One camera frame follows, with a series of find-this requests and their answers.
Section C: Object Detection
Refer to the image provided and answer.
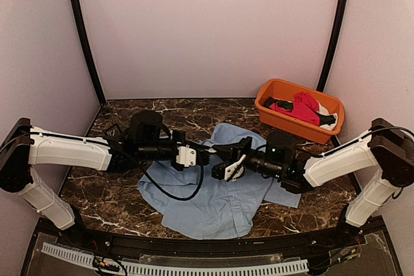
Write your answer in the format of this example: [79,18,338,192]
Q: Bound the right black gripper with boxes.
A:
[212,135,283,178]

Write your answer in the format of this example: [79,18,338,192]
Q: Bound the light blue button shirt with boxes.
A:
[137,123,301,241]

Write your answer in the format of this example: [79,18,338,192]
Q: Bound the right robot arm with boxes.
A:
[211,118,413,246]

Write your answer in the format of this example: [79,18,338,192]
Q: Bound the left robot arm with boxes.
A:
[1,110,210,248]

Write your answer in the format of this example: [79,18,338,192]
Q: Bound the orange plastic basin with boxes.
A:
[255,79,345,144]

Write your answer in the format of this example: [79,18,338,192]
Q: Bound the red and white clothes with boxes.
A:
[264,92,338,131]

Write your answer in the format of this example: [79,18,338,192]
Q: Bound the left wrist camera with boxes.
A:
[171,145,211,171]

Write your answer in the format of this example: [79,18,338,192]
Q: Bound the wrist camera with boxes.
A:
[224,154,246,182]
[171,145,211,171]

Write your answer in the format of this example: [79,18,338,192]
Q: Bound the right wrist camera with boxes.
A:
[224,154,246,182]

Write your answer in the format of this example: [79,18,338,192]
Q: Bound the black front rail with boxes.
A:
[36,217,389,265]

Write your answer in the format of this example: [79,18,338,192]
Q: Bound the white slotted cable duct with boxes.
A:
[41,242,309,275]

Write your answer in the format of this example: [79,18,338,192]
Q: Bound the right black frame post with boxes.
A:
[316,0,347,92]

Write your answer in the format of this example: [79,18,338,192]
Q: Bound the black frame post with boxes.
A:
[71,0,106,106]
[316,0,347,92]

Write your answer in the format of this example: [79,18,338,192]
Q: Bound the left black frame post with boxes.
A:
[71,0,106,106]

